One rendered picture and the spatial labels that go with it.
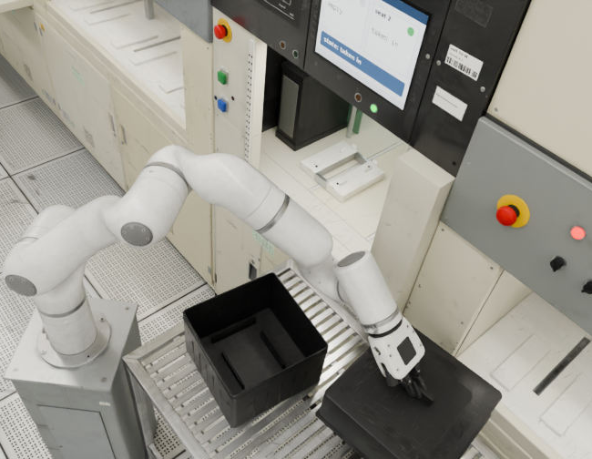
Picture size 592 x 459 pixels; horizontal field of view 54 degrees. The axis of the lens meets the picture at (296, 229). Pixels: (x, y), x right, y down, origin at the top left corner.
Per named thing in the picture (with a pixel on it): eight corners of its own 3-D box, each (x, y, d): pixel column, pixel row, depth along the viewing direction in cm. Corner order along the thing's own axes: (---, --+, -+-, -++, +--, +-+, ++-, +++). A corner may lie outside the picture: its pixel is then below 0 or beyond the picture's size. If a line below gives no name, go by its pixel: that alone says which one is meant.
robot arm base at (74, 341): (25, 364, 151) (6, 324, 138) (52, 305, 164) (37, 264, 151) (98, 372, 151) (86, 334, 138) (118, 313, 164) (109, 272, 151)
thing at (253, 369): (270, 306, 171) (273, 270, 159) (321, 380, 156) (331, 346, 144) (183, 346, 159) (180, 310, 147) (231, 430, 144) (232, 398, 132)
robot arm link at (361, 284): (350, 321, 121) (376, 327, 113) (321, 268, 118) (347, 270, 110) (377, 299, 124) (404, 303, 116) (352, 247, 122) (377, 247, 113)
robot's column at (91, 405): (61, 484, 203) (1, 378, 148) (86, 410, 222) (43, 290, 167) (140, 493, 204) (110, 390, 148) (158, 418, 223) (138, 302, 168)
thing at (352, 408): (313, 413, 129) (321, 386, 120) (390, 335, 145) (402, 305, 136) (422, 512, 117) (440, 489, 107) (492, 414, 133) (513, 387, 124)
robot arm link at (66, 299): (25, 311, 141) (-2, 247, 123) (62, 256, 153) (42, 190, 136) (72, 322, 140) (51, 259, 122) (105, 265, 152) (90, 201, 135)
